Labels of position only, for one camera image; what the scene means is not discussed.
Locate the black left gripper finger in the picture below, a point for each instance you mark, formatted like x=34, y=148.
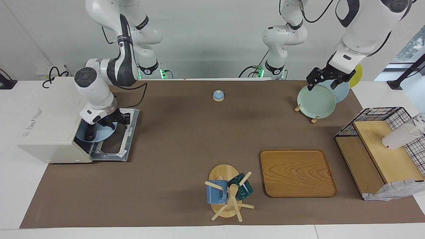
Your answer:
x=336, y=85
x=312, y=78

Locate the yellow plate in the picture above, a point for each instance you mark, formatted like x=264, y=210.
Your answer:
x=358, y=74

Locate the wooden plate rack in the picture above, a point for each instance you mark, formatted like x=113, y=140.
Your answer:
x=314, y=120

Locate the light blue round plate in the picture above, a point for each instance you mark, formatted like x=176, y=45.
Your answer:
x=103, y=134

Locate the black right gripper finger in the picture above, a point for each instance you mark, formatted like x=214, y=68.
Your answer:
x=124, y=123
x=126, y=117

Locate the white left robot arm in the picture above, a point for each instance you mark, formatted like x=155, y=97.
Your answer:
x=362, y=30

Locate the dark green mug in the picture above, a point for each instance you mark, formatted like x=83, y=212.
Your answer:
x=244, y=191

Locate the wooden stepped shelf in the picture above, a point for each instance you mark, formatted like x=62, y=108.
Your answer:
x=388, y=162

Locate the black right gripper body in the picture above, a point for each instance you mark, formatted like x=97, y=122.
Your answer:
x=108, y=121

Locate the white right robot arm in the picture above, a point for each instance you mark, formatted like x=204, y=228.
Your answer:
x=96, y=89

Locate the brown table mat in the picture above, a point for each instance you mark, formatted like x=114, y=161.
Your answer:
x=172, y=149

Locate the clear glass cup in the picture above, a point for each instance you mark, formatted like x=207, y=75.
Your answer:
x=421, y=119

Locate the pale green plate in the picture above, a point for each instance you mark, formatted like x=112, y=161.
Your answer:
x=315, y=101

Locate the pale blue plate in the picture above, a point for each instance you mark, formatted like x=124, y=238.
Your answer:
x=343, y=91

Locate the glass oven door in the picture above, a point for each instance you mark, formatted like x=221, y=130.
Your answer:
x=131, y=126

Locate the wooden serving tray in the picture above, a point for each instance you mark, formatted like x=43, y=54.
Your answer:
x=298, y=172

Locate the blue mug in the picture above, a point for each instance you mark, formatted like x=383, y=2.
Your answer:
x=215, y=194

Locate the wooden mug tree stand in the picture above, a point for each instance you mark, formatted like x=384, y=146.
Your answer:
x=223, y=172

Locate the marble patterned cloth strip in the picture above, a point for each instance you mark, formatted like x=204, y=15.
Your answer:
x=391, y=191

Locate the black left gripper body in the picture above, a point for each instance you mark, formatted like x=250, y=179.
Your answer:
x=335, y=74

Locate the white cup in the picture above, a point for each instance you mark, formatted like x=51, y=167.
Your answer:
x=398, y=137

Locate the beige toaster oven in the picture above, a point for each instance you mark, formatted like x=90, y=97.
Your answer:
x=46, y=116

